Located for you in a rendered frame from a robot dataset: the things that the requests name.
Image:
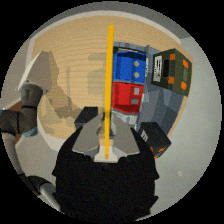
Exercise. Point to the grey open bin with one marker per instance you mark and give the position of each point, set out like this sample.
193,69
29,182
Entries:
128,120

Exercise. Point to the yellow narrow bar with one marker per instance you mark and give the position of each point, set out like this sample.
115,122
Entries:
108,86

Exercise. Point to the grey round disc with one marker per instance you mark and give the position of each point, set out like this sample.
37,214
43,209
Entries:
136,75
136,63

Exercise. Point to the red open bin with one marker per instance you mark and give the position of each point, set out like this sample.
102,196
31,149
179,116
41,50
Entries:
124,93

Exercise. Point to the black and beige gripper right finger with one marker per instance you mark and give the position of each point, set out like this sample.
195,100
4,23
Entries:
127,142

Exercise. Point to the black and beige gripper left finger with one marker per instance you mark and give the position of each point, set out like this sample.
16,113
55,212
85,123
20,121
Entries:
84,141

